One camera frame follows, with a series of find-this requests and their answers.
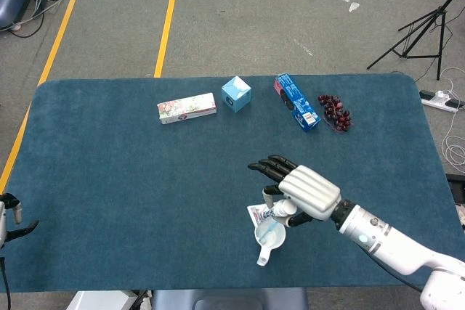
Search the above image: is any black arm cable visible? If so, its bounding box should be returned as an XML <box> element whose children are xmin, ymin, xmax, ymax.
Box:
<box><xmin>0</xmin><ymin>257</ymin><xmax>12</xmax><ymax>310</ymax></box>
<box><xmin>363</xmin><ymin>250</ymin><xmax>425</xmax><ymax>293</ymax></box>

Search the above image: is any light blue cup with handle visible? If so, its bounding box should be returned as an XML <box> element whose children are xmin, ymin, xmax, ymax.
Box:
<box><xmin>254</xmin><ymin>221</ymin><xmax>288</xmax><ymax>266</ymax></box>

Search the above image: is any floral toothpaste tube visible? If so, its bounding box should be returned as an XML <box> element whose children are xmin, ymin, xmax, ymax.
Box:
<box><xmin>246</xmin><ymin>199</ymin><xmax>296</xmax><ymax>229</ymax></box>

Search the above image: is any floral rectangular box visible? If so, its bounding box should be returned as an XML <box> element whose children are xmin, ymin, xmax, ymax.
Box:
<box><xmin>156</xmin><ymin>92</ymin><xmax>219</xmax><ymax>126</ymax></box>

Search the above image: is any blue table mat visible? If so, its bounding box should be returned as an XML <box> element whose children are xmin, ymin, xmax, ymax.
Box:
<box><xmin>0</xmin><ymin>73</ymin><xmax>459</xmax><ymax>293</ymax></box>

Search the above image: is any blue rectangular package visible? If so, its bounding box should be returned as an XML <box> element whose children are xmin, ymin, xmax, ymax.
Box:
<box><xmin>273</xmin><ymin>73</ymin><xmax>322</xmax><ymax>134</ymax></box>

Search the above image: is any light blue toothbrush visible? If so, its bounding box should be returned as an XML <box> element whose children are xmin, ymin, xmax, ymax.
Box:
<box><xmin>259</xmin><ymin>222</ymin><xmax>279</xmax><ymax>244</ymax></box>

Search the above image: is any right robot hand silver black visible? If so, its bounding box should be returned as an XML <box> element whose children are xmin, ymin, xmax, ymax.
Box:
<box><xmin>247</xmin><ymin>155</ymin><xmax>342</xmax><ymax>229</ymax></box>

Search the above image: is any white base panel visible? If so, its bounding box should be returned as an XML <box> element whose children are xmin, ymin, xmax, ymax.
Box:
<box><xmin>66</xmin><ymin>290</ymin><xmax>136</xmax><ymax>310</ymax></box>

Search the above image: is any white power strip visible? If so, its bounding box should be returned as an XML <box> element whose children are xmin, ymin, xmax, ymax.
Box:
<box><xmin>419</xmin><ymin>89</ymin><xmax>465</xmax><ymax>113</ymax></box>

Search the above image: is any light blue cube box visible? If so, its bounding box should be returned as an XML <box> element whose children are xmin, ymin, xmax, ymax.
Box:
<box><xmin>221</xmin><ymin>76</ymin><xmax>252</xmax><ymax>113</ymax></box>

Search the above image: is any red grape bunch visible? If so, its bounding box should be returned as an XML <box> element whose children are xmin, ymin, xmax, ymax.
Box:
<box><xmin>318</xmin><ymin>94</ymin><xmax>354</xmax><ymax>134</ymax></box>

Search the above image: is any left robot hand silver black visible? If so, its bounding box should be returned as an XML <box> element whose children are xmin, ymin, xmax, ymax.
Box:
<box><xmin>0</xmin><ymin>192</ymin><xmax>40</xmax><ymax>249</ymax></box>

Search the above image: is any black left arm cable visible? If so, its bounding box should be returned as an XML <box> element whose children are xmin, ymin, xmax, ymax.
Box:
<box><xmin>0</xmin><ymin>257</ymin><xmax>12</xmax><ymax>310</ymax></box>

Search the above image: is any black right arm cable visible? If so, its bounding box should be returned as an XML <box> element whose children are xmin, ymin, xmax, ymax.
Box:
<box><xmin>363</xmin><ymin>250</ymin><xmax>425</xmax><ymax>293</ymax></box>

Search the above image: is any black tripod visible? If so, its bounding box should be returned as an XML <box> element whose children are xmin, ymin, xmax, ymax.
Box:
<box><xmin>366</xmin><ymin>0</ymin><xmax>465</xmax><ymax>81</ymax></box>

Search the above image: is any black case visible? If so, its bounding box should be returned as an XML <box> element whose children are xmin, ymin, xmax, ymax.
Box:
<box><xmin>445</xmin><ymin>173</ymin><xmax>465</xmax><ymax>202</ymax></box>

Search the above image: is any white coiled cable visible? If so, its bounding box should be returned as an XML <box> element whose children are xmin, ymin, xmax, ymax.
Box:
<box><xmin>439</xmin><ymin>66</ymin><xmax>465</xmax><ymax>166</ymax></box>

